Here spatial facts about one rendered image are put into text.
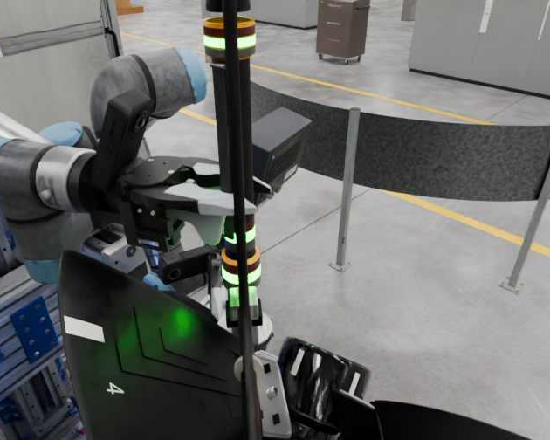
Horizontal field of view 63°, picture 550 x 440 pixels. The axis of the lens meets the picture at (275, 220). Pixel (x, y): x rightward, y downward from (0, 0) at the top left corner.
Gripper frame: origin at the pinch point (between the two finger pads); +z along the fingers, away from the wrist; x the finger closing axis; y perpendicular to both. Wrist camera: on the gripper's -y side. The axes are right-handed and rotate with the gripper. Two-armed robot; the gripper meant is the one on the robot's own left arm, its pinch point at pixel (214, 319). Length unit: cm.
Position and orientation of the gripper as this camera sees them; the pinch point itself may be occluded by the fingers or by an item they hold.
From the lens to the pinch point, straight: 72.8
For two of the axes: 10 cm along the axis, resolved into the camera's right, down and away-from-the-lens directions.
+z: 1.4, 5.4, -8.3
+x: -1.1, 8.4, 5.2
